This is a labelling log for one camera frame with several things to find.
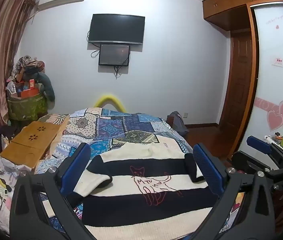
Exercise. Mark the green storage bag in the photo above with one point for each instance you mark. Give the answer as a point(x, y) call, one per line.
point(26, 107)

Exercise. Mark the black wall television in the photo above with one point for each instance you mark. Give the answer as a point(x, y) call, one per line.
point(116, 28)

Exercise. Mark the dark teal garment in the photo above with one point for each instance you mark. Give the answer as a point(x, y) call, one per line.
point(47, 87)

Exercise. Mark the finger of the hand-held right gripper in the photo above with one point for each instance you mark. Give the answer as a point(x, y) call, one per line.
point(259, 144)

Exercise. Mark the grey backpack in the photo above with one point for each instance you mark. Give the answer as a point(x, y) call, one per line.
point(177, 123)

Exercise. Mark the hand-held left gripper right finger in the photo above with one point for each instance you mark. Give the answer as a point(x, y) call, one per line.
point(207, 170)

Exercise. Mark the wooden overhead cabinet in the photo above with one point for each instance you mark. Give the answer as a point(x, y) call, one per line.
point(231, 2)

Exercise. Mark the navy and cream striped sweater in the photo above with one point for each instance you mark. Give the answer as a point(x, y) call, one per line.
point(131, 160)

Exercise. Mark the blue patchwork bed quilt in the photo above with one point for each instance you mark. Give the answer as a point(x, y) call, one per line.
point(111, 127)

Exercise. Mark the orange box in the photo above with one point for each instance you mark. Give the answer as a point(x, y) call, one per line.
point(29, 93)

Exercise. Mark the wooden lap table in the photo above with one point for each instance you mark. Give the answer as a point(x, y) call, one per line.
point(29, 142)

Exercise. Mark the small black monitor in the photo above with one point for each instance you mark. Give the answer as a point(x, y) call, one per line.
point(114, 55)

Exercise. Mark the white wall socket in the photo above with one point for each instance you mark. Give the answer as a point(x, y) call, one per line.
point(185, 115)

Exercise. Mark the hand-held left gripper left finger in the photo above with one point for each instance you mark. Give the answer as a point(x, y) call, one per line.
point(77, 165)

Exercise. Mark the small red box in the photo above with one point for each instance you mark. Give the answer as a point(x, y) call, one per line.
point(32, 83)

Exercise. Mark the pile of colourful clothes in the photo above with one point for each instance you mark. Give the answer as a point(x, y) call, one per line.
point(27, 65)

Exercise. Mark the white wardrobe door with hearts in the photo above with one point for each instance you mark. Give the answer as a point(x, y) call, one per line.
point(276, 85)

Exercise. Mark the brown wooden door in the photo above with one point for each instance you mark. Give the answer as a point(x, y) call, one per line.
point(239, 80)

